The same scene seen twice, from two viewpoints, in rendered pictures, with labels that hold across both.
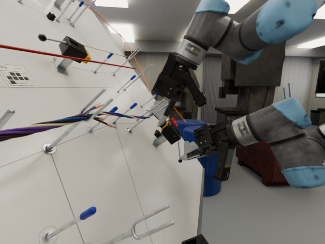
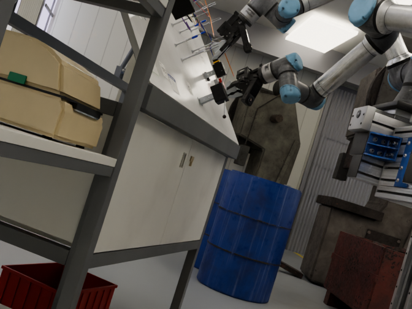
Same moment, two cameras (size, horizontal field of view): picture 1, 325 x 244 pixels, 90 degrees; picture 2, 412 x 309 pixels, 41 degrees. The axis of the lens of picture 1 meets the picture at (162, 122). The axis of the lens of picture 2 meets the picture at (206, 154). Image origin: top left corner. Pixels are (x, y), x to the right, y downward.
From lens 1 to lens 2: 1.81 m
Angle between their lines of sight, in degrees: 13
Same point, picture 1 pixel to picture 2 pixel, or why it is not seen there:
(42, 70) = not seen: outside the picture
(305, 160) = (289, 81)
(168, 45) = (254, 33)
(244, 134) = (266, 70)
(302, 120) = (293, 62)
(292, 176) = (281, 91)
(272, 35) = (281, 13)
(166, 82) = (227, 27)
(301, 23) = (291, 11)
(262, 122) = (276, 62)
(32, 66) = not seen: outside the picture
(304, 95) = not seen: outside the picture
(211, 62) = (345, 103)
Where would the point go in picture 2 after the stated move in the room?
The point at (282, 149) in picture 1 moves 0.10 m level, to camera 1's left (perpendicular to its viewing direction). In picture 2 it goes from (281, 76) to (255, 68)
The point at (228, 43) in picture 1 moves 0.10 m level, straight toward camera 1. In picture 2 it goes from (271, 15) to (266, 5)
